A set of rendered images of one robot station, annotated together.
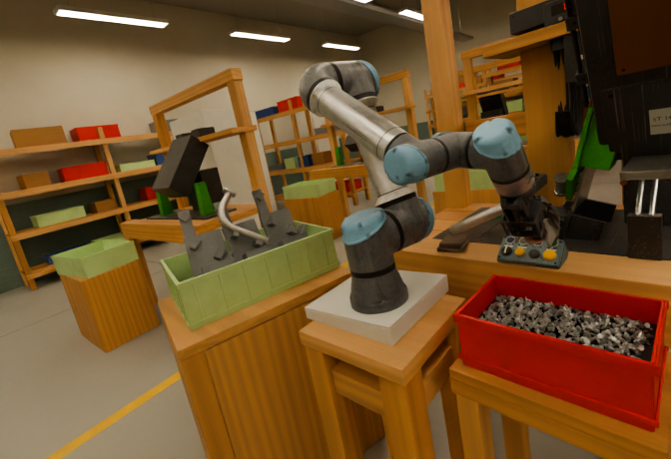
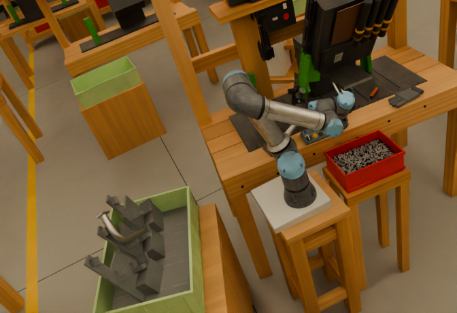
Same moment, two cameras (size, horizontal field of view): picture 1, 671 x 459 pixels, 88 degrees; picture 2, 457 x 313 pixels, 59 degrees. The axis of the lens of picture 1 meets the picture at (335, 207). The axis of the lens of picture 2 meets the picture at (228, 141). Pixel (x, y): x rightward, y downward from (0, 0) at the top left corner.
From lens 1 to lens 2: 151 cm
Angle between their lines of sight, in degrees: 54
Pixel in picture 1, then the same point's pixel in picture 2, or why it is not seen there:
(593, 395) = (390, 171)
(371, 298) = (311, 195)
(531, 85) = (241, 33)
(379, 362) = (339, 215)
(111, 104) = not seen: outside the picture
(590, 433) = (394, 182)
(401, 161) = (340, 127)
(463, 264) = not seen: hidden behind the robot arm
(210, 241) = (121, 264)
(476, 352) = (353, 185)
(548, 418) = (382, 187)
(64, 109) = not seen: outside the picture
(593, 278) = (345, 132)
